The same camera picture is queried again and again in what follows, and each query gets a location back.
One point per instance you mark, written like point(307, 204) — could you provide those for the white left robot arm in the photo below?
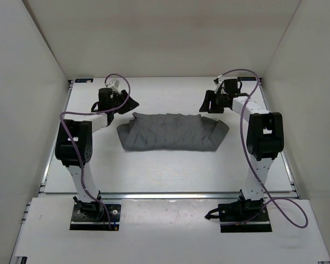
point(74, 147)

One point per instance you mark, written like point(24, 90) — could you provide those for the blue label sticker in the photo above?
point(246, 78)
point(84, 80)

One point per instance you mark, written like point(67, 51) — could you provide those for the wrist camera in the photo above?
point(113, 84)
point(219, 84)

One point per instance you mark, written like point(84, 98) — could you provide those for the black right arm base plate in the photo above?
point(242, 216)

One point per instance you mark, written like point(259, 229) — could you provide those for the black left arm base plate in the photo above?
point(96, 217)

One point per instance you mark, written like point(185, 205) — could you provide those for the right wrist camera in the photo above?
point(219, 84)

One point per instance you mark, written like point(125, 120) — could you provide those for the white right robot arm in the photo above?
point(264, 138)

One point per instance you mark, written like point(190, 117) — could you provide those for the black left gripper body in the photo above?
point(116, 103)

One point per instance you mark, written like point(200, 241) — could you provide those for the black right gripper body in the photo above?
point(223, 97)

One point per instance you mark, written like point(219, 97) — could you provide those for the blue label sticker right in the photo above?
point(246, 78)

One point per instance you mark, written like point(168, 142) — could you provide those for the aluminium table edge rail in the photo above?
point(168, 195)

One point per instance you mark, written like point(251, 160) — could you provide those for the blue label sticker left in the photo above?
point(84, 80)

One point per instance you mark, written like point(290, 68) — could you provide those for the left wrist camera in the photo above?
point(113, 84)

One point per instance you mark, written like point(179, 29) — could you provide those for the grey pleated skirt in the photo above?
point(172, 132)

